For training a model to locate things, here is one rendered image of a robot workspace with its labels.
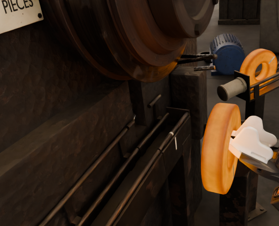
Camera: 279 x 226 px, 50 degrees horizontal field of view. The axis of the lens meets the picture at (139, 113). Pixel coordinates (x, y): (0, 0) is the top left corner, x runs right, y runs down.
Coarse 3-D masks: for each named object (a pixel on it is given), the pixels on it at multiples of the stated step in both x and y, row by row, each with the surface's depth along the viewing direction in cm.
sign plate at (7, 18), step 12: (0, 0) 45; (12, 0) 47; (24, 0) 49; (36, 0) 51; (0, 12) 46; (12, 12) 47; (24, 12) 49; (36, 12) 51; (0, 24) 46; (12, 24) 48; (24, 24) 50
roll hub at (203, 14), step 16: (160, 0) 49; (176, 0) 49; (192, 0) 58; (208, 0) 64; (160, 16) 52; (176, 16) 50; (192, 16) 59; (208, 16) 65; (176, 32) 55; (192, 32) 57
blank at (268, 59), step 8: (248, 56) 106; (256, 56) 104; (264, 56) 106; (272, 56) 108; (248, 64) 105; (256, 64) 106; (264, 64) 110; (272, 64) 110; (248, 72) 106; (264, 72) 111; (272, 72) 111; (256, 80) 109
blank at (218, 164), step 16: (224, 112) 47; (208, 128) 46; (224, 128) 45; (208, 144) 46; (224, 144) 45; (208, 160) 46; (224, 160) 46; (208, 176) 46; (224, 176) 48; (224, 192) 49
